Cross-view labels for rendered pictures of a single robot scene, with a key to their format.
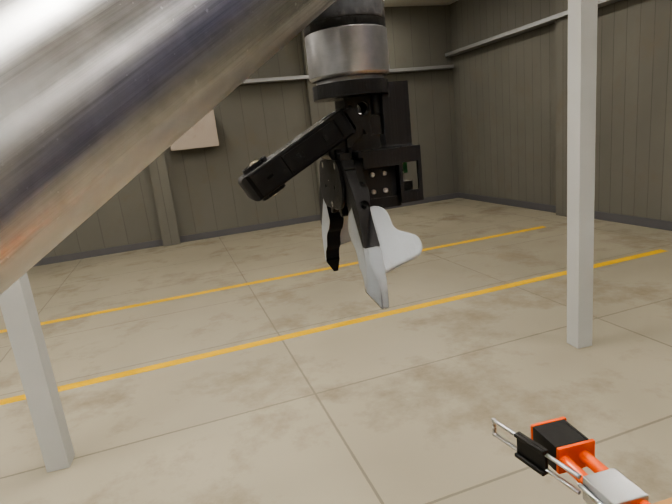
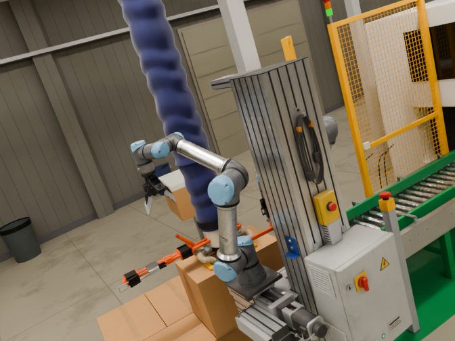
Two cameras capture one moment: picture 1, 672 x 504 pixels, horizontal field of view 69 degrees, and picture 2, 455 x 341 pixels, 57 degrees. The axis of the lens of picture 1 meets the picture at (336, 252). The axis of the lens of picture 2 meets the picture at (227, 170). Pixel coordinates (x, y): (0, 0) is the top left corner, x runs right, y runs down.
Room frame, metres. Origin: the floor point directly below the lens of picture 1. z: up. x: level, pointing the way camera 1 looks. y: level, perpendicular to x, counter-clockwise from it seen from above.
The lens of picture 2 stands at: (0.46, 2.01, 2.15)
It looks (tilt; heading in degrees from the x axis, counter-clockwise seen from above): 15 degrees down; 260
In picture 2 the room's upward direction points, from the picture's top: 18 degrees counter-clockwise
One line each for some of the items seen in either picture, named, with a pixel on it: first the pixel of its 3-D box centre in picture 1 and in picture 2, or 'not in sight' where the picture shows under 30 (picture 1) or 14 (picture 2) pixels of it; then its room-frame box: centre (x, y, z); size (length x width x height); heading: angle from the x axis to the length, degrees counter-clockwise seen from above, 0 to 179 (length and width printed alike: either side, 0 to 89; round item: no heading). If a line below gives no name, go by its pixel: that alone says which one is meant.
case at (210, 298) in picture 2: not in sight; (234, 277); (0.20, -0.50, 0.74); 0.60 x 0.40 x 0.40; 13
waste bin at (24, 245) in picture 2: not in sight; (22, 240); (2.77, -4.96, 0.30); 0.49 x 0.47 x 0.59; 17
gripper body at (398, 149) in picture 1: (363, 148); (151, 183); (0.49, -0.04, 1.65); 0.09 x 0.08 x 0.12; 106
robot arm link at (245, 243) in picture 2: not in sight; (242, 250); (0.18, 0.11, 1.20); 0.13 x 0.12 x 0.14; 43
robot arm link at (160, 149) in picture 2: not in sight; (158, 149); (0.40, 0.03, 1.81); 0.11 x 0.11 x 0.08; 43
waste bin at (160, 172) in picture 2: not in sight; (164, 178); (0.31, -5.75, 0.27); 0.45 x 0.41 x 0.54; 17
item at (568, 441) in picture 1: (561, 444); (131, 277); (0.79, -0.38, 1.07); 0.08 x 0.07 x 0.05; 11
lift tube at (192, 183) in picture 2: not in sight; (189, 147); (0.20, -0.49, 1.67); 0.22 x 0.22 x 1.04
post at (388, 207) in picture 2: not in sight; (400, 267); (-0.83, -0.22, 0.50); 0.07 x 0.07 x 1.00; 13
